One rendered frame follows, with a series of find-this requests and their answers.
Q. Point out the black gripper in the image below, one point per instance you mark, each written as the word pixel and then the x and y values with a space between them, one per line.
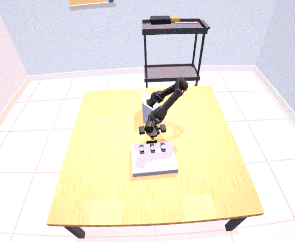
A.
pixel 162 128

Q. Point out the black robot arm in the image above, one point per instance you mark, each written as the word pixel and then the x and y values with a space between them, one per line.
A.
pixel 160 112

